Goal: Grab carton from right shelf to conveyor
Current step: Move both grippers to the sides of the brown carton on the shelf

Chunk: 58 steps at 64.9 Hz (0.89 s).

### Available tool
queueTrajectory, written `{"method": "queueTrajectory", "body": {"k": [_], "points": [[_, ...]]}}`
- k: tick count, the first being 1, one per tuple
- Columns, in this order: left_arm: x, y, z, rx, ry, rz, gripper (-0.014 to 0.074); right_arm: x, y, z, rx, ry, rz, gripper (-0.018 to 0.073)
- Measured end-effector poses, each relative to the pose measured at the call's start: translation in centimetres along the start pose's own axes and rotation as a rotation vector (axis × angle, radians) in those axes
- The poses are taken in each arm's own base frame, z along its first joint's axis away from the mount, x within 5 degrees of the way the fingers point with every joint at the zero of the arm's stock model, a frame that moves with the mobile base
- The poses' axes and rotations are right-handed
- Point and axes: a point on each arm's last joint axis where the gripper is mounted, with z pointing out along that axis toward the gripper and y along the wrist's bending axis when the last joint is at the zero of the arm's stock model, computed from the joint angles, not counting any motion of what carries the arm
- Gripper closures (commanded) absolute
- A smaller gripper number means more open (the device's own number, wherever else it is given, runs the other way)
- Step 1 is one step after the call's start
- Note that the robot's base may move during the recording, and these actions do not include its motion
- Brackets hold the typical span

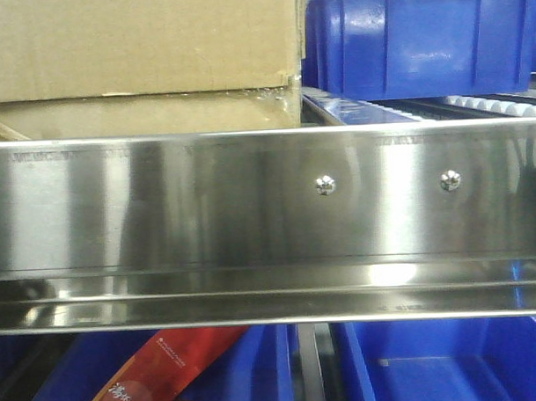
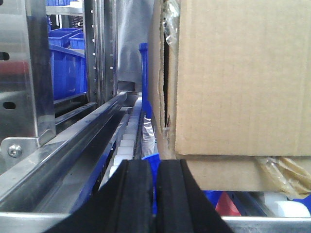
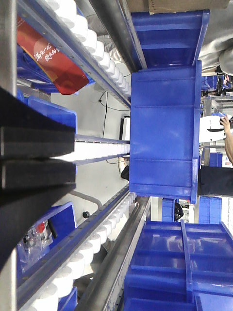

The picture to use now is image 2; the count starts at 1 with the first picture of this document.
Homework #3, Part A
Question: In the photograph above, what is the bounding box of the small blue bin right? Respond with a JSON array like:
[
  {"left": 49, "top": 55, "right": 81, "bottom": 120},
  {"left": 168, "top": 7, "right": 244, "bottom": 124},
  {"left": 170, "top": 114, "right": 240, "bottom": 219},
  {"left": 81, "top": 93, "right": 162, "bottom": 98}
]
[{"left": 69, "top": 33, "right": 85, "bottom": 50}]

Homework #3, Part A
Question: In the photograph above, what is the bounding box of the white roller under carton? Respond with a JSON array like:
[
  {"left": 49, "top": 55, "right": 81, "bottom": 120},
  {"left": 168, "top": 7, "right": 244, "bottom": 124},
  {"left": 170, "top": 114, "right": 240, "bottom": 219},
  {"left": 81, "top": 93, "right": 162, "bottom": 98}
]
[{"left": 262, "top": 192, "right": 311, "bottom": 217}]

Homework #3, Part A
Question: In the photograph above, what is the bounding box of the perforated metal shelf upright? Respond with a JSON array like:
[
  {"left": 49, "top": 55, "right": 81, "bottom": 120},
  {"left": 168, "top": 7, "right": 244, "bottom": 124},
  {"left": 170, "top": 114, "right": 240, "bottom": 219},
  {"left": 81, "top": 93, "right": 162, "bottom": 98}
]
[{"left": 83, "top": 0, "right": 118, "bottom": 107}]

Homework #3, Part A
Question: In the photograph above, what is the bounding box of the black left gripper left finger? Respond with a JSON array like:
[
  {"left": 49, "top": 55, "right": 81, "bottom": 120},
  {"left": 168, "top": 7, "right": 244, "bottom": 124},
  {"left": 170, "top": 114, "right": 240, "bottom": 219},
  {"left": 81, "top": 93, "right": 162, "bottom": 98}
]
[{"left": 47, "top": 160, "right": 153, "bottom": 233}]

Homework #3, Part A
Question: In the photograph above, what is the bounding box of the large blue storage bin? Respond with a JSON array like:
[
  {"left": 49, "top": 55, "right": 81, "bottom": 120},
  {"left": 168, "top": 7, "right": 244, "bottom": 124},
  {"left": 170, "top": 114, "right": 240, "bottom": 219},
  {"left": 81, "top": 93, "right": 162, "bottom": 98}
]
[{"left": 49, "top": 44, "right": 87, "bottom": 100}]

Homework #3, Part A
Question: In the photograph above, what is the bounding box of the metal shelf rail frame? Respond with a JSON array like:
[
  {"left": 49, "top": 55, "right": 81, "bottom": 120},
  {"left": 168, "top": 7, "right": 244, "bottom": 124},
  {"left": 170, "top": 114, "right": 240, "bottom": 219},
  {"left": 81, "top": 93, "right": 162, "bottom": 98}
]
[{"left": 0, "top": 91, "right": 141, "bottom": 214}]

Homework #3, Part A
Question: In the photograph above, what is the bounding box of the blue plastic bin behind carton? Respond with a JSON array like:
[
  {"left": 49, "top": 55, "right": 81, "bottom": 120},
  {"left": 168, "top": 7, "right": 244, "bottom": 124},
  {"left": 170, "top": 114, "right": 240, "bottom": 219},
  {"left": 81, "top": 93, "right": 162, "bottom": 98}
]
[{"left": 139, "top": 43, "right": 153, "bottom": 119}]

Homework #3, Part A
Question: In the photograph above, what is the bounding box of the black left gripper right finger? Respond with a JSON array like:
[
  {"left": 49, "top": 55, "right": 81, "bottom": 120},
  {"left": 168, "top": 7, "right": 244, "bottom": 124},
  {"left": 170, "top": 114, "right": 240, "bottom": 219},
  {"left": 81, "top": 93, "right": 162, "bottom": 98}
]
[{"left": 156, "top": 160, "right": 233, "bottom": 233}]

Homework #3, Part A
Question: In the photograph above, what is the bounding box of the brown cardboard carton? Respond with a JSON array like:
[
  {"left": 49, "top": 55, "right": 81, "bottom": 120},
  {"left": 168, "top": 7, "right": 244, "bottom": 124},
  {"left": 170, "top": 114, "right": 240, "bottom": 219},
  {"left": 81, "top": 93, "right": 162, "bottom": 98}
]
[{"left": 148, "top": 0, "right": 311, "bottom": 198}]

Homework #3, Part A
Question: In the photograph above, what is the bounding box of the metal corner bracket post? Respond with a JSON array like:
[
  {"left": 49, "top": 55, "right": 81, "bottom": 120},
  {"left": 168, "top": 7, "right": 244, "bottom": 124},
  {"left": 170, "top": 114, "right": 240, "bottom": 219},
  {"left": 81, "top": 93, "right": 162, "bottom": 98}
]
[{"left": 0, "top": 0, "right": 56, "bottom": 168}]

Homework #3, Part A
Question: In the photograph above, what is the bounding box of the white roller track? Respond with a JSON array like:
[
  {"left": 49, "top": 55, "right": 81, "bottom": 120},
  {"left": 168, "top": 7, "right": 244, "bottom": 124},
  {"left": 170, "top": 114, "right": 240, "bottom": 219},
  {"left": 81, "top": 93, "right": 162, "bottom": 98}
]
[{"left": 99, "top": 97, "right": 142, "bottom": 188}]

